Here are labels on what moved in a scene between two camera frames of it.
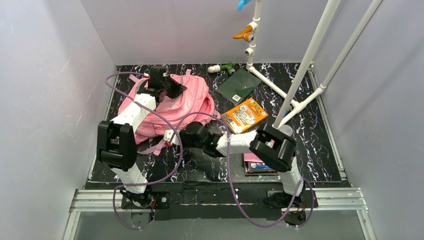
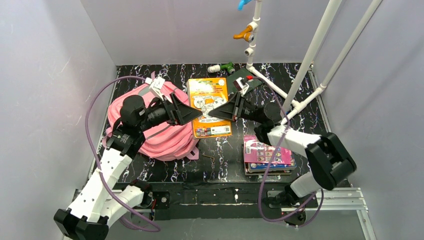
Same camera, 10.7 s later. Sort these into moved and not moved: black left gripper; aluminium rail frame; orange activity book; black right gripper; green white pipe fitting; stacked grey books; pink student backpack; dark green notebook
Moved: black right gripper; pink student backpack; black left gripper; orange activity book
Not moved: green white pipe fitting; dark green notebook; aluminium rail frame; stacked grey books
